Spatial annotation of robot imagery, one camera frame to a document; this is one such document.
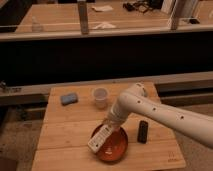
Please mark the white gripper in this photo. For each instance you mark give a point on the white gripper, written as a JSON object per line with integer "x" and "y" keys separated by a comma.
{"x": 96, "y": 142}

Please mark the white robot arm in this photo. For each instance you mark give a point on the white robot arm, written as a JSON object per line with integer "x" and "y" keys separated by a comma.
{"x": 134, "y": 99}

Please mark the black bottle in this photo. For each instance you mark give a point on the black bottle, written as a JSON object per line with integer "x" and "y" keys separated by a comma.
{"x": 142, "y": 132}

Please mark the clear bottle on far table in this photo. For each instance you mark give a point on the clear bottle on far table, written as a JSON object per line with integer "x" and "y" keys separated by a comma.
{"x": 36, "y": 26}

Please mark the clear plastic cup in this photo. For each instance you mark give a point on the clear plastic cup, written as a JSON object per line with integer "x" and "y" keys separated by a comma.
{"x": 100, "y": 96}

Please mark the blue sponge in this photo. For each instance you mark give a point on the blue sponge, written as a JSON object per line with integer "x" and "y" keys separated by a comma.
{"x": 69, "y": 99}

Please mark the white crumpled cloth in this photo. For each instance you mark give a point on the white crumpled cloth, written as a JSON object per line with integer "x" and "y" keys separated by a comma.
{"x": 104, "y": 25}

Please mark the white paper sheet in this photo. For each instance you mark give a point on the white paper sheet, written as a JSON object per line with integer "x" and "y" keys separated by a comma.
{"x": 104, "y": 8}

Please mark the metal rail clamp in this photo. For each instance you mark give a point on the metal rail clamp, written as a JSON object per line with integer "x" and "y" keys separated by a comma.
{"x": 6, "y": 89}

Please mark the grey metal post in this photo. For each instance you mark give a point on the grey metal post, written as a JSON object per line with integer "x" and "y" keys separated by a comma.
{"x": 83, "y": 17}
{"x": 175, "y": 15}

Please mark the grey metal post right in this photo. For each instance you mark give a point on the grey metal post right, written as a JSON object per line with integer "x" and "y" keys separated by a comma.
{"x": 175, "y": 15}

